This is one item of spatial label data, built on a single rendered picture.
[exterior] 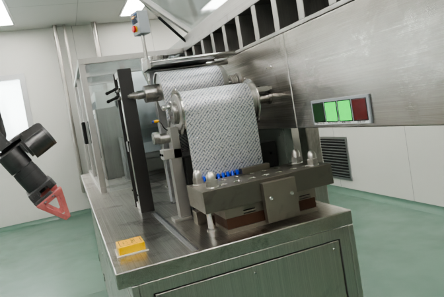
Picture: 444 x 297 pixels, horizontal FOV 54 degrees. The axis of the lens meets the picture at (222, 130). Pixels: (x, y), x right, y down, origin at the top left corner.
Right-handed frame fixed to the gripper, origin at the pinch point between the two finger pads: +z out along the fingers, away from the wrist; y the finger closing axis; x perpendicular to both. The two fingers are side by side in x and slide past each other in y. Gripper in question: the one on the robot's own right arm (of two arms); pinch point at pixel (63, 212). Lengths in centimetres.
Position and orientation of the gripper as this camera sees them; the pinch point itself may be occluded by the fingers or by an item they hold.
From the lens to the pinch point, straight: 116.3
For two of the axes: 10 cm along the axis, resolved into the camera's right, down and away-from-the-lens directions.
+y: -4.5, 0.2, 8.9
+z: 5.7, 7.8, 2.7
